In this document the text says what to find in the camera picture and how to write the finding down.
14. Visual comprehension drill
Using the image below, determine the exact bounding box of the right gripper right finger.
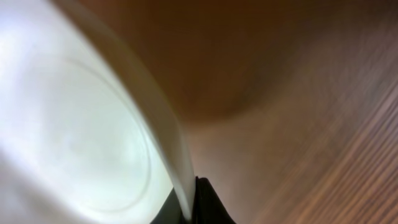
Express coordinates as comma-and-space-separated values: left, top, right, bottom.
193, 177, 235, 224

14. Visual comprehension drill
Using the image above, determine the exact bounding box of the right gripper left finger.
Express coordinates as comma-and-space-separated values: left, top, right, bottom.
150, 189, 183, 224

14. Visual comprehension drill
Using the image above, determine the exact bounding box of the cream plate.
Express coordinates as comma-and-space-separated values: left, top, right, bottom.
1, 1, 195, 223

